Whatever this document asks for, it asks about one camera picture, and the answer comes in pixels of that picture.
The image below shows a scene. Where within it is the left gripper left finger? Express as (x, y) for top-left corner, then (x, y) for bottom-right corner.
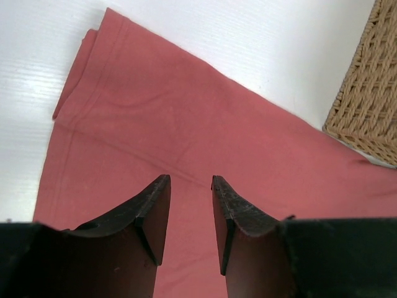
(18, 174), (171, 297)

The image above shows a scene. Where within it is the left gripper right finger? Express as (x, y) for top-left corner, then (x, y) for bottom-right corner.
(211, 176), (297, 297)

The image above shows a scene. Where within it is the red t shirt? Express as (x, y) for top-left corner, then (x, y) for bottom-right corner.
(33, 9), (396, 297)

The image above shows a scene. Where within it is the wicker basket with liner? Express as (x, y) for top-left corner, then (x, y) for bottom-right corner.
(323, 1), (396, 166)

